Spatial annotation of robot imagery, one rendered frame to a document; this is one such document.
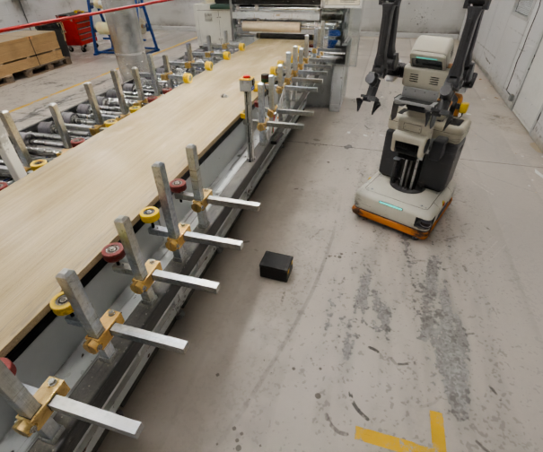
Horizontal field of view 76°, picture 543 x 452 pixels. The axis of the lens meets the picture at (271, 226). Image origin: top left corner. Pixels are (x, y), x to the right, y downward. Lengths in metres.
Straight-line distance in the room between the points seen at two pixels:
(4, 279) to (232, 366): 1.15
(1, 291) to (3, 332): 0.19
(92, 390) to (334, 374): 1.21
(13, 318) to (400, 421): 1.65
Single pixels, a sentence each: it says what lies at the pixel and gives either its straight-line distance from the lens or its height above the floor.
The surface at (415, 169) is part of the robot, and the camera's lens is 2.92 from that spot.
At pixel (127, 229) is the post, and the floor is 1.07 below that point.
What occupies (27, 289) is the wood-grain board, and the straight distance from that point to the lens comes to 1.41.
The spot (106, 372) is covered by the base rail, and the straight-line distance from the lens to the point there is 1.33.
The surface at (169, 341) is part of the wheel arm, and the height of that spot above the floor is 0.83.
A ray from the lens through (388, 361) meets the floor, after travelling 2.13.
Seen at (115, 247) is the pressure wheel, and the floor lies 0.91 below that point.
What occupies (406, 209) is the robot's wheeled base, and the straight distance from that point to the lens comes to 2.77.
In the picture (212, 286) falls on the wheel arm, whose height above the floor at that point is 0.83.
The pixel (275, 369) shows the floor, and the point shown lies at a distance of 2.02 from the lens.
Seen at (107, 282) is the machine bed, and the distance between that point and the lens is 1.56.
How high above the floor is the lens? 1.75
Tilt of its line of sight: 38 degrees down
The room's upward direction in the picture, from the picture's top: 1 degrees counter-clockwise
